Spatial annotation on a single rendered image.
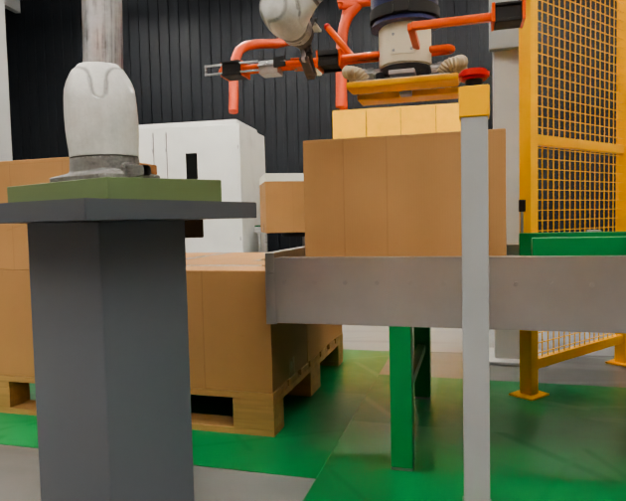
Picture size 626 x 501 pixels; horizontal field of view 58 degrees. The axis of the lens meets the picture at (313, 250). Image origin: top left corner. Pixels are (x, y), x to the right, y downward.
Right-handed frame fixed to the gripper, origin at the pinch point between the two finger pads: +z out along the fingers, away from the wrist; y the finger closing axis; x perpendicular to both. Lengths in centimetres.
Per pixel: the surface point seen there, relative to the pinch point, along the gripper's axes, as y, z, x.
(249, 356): 97, -5, -22
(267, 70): 1.1, 11.0, -20.3
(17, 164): 31, -4, -112
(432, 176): 41, -5, 36
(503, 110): 2, 107, 62
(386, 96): 11.4, 18.8, 19.3
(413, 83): 11.8, 0.3, 30.3
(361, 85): 11.6, -0.2, 14.3
